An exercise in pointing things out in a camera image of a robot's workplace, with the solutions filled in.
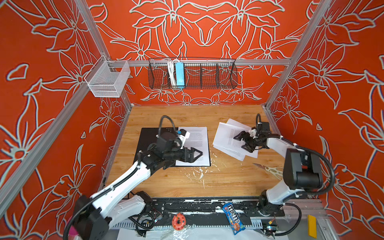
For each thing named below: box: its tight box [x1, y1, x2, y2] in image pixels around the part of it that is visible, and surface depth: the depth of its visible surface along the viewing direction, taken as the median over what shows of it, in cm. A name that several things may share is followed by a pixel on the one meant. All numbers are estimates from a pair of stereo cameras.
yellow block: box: [307, 214, 318, 239], surface depth 70 cm
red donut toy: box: [171, 212, 187, 231], surface depth 70 cm
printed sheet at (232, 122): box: [226, 118, 252, 131], surface depth 111 cm
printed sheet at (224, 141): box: [212, 122, 259, 161], surface depth 100 cm
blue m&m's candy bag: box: [222, 202, 246, 236], surface depth 71 cm
